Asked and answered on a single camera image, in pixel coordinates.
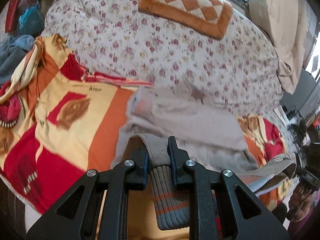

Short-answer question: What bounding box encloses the orange checkered cushion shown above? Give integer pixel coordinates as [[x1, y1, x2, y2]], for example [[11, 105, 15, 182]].
[[138, 0, 233, 40]]

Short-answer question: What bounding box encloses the blue grey clothes pile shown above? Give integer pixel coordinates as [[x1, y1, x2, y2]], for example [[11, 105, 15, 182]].
[[0, 34, 35, 86]]

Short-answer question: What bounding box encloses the orange red yellow blanket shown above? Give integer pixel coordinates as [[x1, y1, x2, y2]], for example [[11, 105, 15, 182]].
[[0, 33, 292, 240]]

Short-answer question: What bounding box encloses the red board by wall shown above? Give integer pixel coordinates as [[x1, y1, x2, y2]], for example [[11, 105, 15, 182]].
[[5, 0, 20, 33]]

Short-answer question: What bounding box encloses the teal plastic bag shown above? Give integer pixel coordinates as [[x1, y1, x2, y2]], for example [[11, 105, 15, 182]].
[[17, 4, 44, 36]]

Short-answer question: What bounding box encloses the floral quilt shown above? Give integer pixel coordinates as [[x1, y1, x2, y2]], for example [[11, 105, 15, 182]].
[[43, 0, 296, 152]]

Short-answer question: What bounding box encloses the person's right hand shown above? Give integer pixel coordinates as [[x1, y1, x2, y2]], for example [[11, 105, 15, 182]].
[[286, 181, 319, 222]]

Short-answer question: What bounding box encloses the beige zip jacket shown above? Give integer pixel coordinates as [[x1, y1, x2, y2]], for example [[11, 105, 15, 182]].
[[112, 82, 296, 230]]

